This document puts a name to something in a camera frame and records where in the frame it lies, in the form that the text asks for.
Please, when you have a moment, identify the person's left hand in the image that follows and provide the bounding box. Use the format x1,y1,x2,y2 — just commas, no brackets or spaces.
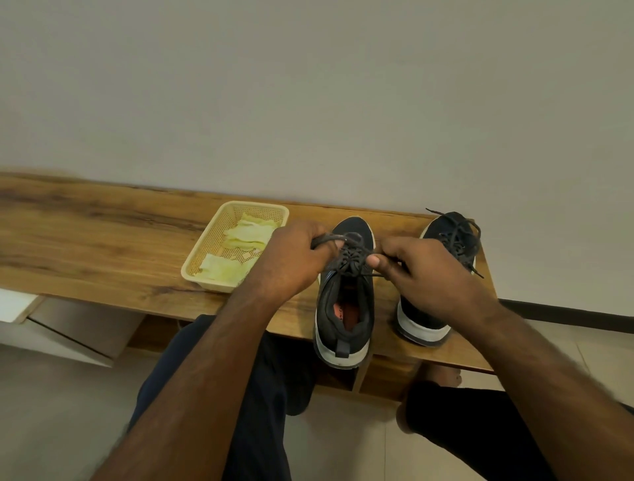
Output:
245,219,345,308

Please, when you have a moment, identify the person's right hand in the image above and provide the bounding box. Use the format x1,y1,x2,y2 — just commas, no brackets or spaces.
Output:
365,235,502,338

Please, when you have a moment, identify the grey shoelace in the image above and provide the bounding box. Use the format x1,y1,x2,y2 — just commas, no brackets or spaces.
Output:
310,231,392,278
425,207,485,279

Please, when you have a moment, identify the dark sneaker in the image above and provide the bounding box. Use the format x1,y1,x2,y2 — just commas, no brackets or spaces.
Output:
313,216,377,371
394,211,482,348

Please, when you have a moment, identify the person's left forearm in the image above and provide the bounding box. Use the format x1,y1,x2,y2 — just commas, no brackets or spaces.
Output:
91,287,286,481

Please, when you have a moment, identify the person's right forearm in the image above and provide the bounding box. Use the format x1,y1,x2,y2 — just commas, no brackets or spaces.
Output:
463,305,634,481

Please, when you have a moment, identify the cream plastic mesh basket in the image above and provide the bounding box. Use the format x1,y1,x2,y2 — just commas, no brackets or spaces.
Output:
180,200,291,294

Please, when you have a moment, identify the dark baseboard strip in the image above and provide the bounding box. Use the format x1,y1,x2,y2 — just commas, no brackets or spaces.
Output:
497,299,634,334

